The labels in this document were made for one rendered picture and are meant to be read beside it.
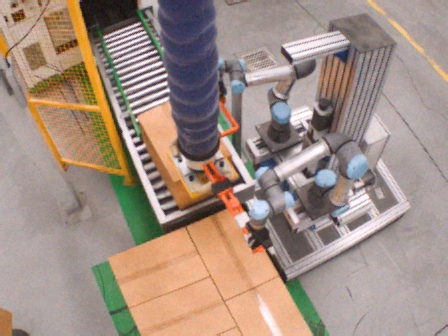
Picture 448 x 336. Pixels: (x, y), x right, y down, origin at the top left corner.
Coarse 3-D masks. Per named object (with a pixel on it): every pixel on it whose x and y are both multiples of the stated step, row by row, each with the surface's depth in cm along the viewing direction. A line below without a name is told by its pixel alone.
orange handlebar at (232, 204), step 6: (222, 108) 254; (228, 114) 252; (234, 120) 249; (234, 126) 249; (222, 132) 245; (228, 132) 245; (210, 162) 235; (204, 168) 233; (210, 174) 231; (216, 174) 231; (210, 180) 230; (228, 192) 226; (222, 198) 224; (234, 198) 223; (228, 204) 221; (234, 204) 221; (234, 210) 220; (240, 210) 220; (234, 216) 219
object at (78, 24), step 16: (16, 16) 219; (80, 16) 214; (0, 32) 236; (64, 32) 226; (80, 32) 221; (0, 48) 244; (64, 48) 240; (80, 48) 233; (16, 64) 261; (48, 64) 256; (96, 80) 259; (96, 96) 273; (32, 112) 307; (96, 112) 290; (64, 128) 323; (112, 128) 304; (48, 144) 347; (112, 144) 322; (64, 160) 370; (96, 160) 357; (128, 176) 361
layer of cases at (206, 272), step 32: (192, 224) 292; (224, 224) 291; (128, 256) 279; (160, 256) 280; (192, 256) 280; (224, 256) 279; (256, 256) 279; (128, 288) 267; (160, 288) 267; (192, 288) 267; (224, 288) 267; (256, 288) 267; (160, 320) 255; (192, 320) 255; (224, 320) 255; (256, 320) 255; (288, 320) 254
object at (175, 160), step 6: (168, 156) 252; (174, 156) 251; (180, 156) 249; (174, 162) 249; (180, 162) 248; (174, 168) 248; (180, 174) 245; (192, 174) 245; (186, 180) 243; (192, 180) 241; (198, 180) 243; (186, 186) 241; (192, 192) 239; (192, 198) 238
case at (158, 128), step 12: (156, 108) 293; (168, 108) 293; (144, 120) 288; (156, 120) 287; (168, 120) 287; (144, 132) 291; (156, 132) 282; (168, 132) 282; (156, 144) 277; (168, 144) 277; (156, 156) 286; (228, 156) 272; (156, 168) 314; (168, 168) 268; (168, 180) 286; (180, 180) 264; (204, 180) 279; (180, 192) 275; (180, 204) 287; (192, 204) 296
